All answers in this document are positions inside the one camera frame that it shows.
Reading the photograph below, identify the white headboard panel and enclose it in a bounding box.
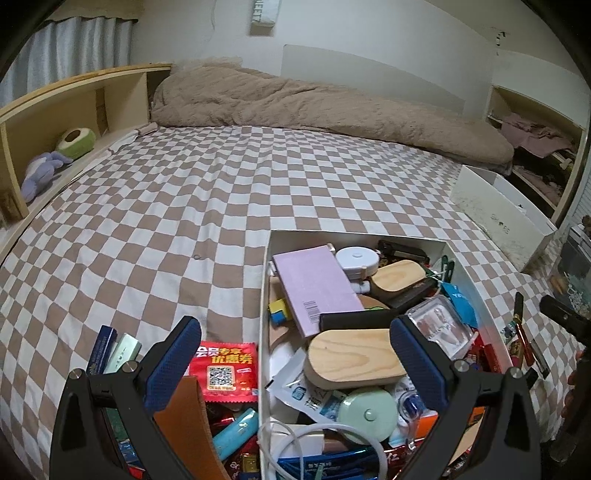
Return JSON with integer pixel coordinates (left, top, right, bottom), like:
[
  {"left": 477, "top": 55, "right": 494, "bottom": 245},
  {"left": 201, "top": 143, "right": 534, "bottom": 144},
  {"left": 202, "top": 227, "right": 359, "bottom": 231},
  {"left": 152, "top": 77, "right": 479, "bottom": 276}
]
[{"left": 281, "top": 44, "right": 467, "bottom": 121}]

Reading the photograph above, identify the mint green round case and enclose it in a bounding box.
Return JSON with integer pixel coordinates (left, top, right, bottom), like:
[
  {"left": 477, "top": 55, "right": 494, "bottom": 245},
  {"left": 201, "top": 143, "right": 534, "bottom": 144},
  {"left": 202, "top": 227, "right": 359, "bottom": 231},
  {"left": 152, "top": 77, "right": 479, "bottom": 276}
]
[{"left": 337, "top": 387, "right": 399, "bottom": 445}]

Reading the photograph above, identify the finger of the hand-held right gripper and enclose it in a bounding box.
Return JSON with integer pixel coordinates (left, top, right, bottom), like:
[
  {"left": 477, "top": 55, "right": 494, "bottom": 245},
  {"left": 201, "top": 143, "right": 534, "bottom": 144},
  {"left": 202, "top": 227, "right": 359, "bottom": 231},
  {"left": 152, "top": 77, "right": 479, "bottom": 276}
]
[{"left": 539, "top": 295, "right": 591, "bottom": 344}]

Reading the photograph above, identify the red coupon packet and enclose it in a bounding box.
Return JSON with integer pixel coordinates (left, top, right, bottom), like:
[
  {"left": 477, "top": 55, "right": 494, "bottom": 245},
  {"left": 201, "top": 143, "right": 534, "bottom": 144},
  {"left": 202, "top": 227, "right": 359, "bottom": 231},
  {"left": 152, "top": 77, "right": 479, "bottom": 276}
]
[{"left": 187, "top": 340, "right": 258, "bottom": 403}]

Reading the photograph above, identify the orange lighter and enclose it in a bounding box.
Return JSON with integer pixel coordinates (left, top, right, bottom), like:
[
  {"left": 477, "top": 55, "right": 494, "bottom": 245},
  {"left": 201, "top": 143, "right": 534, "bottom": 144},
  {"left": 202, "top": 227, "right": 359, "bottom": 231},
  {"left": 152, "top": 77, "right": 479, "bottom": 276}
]
[{"left": 413, "top": 411, "right": 439, "bottom": 435}]

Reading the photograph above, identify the teal blue packet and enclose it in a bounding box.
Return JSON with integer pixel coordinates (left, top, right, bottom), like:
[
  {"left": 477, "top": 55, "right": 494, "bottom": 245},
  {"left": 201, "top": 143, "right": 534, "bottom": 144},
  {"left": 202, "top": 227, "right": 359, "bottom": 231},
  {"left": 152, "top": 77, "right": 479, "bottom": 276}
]
[{"left": 441, "top": 281, "right": 478, "bottom": 330}]

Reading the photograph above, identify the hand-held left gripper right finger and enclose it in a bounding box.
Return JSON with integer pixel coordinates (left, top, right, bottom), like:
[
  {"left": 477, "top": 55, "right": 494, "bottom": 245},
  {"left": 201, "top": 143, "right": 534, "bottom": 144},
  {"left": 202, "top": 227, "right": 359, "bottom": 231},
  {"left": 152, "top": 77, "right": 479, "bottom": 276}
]
[{"left": 390, "top": 316, "right": 541, "bottom": 480}]

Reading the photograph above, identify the pink clothes heap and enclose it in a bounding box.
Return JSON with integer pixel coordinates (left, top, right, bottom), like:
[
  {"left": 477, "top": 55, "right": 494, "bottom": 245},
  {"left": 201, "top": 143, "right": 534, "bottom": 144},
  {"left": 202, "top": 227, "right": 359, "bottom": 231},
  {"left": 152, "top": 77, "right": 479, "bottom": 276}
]
[{"left": 501, "top": 114, "right": 575, "bottom": 158}]

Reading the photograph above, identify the white shoe box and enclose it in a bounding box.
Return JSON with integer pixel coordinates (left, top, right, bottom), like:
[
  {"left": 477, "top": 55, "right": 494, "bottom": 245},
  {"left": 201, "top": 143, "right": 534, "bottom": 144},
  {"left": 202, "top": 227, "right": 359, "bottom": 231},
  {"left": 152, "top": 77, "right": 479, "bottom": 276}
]
[{"left": 449, "top": 165, "right": 558, "bottom": 273}]

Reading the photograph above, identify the blue pen pack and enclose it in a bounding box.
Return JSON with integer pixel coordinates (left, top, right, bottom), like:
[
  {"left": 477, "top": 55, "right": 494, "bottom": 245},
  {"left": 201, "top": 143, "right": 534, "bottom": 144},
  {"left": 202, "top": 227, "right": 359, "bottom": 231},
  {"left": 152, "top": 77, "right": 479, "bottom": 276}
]
[{"left": 277, "top": 455, "right": 384, "bottom": 480}]

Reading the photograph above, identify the black oblong case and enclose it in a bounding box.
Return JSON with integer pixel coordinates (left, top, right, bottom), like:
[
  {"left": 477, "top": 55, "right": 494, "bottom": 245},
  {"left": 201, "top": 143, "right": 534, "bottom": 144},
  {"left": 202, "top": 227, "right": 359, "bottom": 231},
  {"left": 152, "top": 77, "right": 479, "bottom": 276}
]
[{"left": 378, "top": 240, "right": 430, "bottom": 261}]

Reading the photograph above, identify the green avocado plush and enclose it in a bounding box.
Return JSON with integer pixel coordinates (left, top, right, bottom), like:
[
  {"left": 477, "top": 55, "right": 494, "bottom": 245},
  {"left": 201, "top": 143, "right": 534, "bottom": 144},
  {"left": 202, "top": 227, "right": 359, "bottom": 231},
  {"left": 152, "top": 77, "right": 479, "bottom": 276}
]
[{"left": 56, "top": 128, "right": 97, "bottom": 160}]

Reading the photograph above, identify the pink flat box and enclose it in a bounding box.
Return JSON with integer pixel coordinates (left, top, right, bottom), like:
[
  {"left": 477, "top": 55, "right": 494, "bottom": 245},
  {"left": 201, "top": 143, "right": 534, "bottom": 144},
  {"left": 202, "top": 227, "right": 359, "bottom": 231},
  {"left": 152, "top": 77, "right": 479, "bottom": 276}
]
[{"left": 271, "top": 244, "right": 365, "bottom": 337}]

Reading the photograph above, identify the beige fluffy blanket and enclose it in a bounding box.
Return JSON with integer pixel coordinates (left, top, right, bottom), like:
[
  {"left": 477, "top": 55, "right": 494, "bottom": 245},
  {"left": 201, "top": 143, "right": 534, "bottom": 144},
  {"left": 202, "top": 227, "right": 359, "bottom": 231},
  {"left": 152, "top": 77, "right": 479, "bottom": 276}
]
[{"left": 151, "top": 58, "right": 515, "bottom": 174}]

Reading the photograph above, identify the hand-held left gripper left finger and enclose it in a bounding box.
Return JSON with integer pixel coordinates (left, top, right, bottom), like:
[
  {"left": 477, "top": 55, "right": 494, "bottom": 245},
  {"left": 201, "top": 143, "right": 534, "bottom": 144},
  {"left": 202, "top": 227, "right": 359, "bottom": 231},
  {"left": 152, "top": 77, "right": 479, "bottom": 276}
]
[{"left": 48, "top": 316, "right": 204, "bottom": 480}]

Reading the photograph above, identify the white blue sachet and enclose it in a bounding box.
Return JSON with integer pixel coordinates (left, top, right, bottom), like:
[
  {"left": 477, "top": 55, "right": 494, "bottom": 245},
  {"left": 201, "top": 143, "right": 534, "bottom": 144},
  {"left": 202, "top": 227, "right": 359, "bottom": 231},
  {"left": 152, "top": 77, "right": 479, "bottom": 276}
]
[{"left": 265, "top": 351, "right": 342, "bottom": 423}]

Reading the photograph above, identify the pile of assorted lighters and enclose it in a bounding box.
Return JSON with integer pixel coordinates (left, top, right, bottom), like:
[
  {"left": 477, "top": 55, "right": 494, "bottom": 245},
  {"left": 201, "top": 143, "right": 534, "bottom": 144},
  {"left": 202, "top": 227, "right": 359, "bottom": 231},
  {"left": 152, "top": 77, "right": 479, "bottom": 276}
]
[
  {"left": 501, "top": 292, "right": 552, "bottom": 379},
  {"left": 85, "top": 325, "right": 259, "bottom": 480}
]

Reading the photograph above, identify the white plastic ring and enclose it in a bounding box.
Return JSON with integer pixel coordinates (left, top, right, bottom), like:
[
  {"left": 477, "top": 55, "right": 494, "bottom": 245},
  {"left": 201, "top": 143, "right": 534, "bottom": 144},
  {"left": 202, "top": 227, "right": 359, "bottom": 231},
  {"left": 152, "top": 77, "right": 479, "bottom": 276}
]
[{"left": 257, "top": 422, "right": 389, "bottom": 480}]

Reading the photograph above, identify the brown leather case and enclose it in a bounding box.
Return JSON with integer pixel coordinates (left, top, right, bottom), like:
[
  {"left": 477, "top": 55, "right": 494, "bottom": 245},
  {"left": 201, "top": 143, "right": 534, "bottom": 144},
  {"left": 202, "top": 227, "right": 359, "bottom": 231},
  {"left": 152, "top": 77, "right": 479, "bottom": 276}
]
[{"left": 152, "top": 375, "right": 220, "bottom": 480}]

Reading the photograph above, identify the white hanging paper bag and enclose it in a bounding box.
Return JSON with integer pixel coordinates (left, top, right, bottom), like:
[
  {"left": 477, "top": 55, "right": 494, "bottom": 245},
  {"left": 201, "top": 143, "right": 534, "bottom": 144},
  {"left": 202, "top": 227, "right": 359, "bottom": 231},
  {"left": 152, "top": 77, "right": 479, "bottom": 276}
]
[{"left": 249, "top": 0, "right": 282, "bottom": 35}]

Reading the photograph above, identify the clear plastic lidded box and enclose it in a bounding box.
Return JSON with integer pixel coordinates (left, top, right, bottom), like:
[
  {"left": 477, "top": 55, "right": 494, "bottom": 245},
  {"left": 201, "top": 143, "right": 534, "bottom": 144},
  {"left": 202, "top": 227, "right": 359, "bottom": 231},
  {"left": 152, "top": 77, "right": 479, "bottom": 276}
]
[{"left": 406, "top": 295, "right": 476, "bottom": 358}]

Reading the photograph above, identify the beige curtain valance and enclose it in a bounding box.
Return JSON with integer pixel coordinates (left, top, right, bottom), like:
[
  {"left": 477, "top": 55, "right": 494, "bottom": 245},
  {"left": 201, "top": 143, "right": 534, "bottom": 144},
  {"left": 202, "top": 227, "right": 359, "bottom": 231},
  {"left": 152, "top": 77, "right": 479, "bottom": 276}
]
[{"left": 46, "top": 0, "right": 144, "bottom": 23}]

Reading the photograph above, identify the clear plastic storage bin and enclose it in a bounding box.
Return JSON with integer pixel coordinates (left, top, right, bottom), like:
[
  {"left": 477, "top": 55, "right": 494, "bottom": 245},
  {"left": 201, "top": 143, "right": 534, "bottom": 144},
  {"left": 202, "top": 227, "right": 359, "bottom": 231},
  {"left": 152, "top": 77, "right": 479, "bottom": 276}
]
[{"left": 549, "top": 222, "right": 591, "bottom": 296}]

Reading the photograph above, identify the white round tape measure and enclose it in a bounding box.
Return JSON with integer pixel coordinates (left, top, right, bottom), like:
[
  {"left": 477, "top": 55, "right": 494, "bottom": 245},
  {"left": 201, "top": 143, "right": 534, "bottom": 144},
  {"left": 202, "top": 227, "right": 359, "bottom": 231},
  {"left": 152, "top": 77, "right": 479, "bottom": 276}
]
[{"left": 335, "top": 247, "right": 382, "bottom": 278}]

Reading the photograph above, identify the large wooden oval case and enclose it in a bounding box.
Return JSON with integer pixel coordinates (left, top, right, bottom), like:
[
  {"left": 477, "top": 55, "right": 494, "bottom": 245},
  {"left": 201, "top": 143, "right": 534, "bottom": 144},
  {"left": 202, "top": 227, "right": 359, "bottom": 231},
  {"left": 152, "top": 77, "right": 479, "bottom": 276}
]
[{"left": 305, "top": 328, "right": 407, "bottom": 388}]

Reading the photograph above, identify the white cardboard box container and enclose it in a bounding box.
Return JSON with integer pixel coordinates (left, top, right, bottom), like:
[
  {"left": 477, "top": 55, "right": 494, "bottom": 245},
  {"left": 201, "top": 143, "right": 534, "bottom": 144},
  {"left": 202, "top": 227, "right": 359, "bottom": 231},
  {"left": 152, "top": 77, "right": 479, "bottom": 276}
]
[{"left": 259, "top": 229, "right": 513, "bottom": 480}]

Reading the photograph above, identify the purple plush toy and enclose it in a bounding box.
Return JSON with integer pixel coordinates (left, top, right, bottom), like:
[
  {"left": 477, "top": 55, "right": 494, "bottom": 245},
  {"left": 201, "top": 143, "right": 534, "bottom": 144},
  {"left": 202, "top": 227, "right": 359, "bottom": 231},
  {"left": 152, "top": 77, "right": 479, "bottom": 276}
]
[{"left": 22, "top": 151, "right": 74, "bottom": 203}]

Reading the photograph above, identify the pale blue curtain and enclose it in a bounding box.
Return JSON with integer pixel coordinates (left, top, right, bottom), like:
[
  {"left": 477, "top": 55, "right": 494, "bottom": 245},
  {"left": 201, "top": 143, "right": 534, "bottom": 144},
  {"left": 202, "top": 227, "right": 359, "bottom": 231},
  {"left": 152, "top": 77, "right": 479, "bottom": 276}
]
[{"left": 0, "top": 16, "right": 139, "bottom": 109}]

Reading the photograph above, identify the brown white checkered bedsheet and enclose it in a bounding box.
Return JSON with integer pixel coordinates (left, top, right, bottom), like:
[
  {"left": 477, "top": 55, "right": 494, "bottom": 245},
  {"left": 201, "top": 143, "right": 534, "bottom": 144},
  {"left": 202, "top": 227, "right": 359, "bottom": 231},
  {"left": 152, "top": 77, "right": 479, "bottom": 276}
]
[{"left": 0, "top": 124, "right": 573, "bottom": 480}]

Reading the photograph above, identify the wooden bedside shelf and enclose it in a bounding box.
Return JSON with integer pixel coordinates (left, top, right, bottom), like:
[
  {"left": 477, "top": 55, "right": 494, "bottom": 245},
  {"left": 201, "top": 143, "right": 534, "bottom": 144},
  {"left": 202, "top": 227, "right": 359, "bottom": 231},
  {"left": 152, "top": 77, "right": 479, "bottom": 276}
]
[{"left": 0, "top": 63, "right": 172, "bottom": 259}]

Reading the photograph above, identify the open wall closet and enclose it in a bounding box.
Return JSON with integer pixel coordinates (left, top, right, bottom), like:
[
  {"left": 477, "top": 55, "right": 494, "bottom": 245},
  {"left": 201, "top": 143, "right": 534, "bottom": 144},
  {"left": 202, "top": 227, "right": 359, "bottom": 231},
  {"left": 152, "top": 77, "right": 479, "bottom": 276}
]
[{"left": 485, "top": 85, "right": 585, "bottom": 222}]

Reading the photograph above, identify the small wooden oval case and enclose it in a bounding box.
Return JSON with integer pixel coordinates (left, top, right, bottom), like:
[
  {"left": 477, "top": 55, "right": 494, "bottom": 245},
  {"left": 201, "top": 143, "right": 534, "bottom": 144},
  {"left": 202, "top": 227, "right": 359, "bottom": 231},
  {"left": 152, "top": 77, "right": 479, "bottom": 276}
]
[{"left": 370, "top": 259, "right": 428, "bottom": 292}]

